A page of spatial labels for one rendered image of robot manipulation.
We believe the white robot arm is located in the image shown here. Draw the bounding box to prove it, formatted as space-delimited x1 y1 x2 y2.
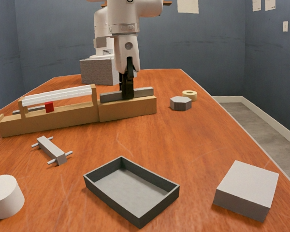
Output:
86 0 163 59

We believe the beige roll of masking tape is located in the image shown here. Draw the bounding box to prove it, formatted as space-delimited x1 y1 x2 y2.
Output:
182 90 197 102

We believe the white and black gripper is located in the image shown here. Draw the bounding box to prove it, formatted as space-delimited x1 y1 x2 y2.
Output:
110 34 140 99

